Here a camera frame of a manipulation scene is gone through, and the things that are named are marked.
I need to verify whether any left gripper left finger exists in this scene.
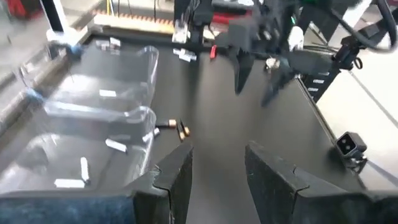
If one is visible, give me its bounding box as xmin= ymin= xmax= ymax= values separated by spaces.
xmin=133 ymin=142 xmax=194 ymax=224

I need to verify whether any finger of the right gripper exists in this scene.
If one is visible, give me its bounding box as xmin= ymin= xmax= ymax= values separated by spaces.
xmin=229 ymin=49 xmax=256 ymax=96
xmin=260 ymin=60 xmax=296 ymax=108

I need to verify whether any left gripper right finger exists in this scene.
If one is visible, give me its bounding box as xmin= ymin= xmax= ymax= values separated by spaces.
xmin=244 ymin=141 xmax=309 ymax=224

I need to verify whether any clear plastic bin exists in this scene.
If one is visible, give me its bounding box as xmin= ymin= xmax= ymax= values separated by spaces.
xmin=18 ymin=45 xmax=160 ymax=114
xmin=0 ymin=104 xmax=158 ymax=195

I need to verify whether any white bulb lamp metal base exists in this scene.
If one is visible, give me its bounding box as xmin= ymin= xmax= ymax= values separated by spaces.
xmin=265 ymin=57 xmax=281 ymax=72

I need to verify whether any white rectangular label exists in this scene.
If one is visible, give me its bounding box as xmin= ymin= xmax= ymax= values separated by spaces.
xmin=53 ymin=178 xmax=86 ymax=189
xmin=98 ymin=89 xmax=118 ymax=98

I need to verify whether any white pole stand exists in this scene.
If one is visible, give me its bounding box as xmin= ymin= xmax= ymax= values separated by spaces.
xmin=39 ymin=0 xmax=90 ymax=47

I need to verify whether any red tool case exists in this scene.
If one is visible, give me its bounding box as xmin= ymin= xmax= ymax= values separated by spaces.
xmin=6 ymin=0 xmax=35 ymax=18

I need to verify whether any black table-level camera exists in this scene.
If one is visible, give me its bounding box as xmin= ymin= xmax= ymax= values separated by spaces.
xmin=335 ymin=131 xmax=369 ymax=171

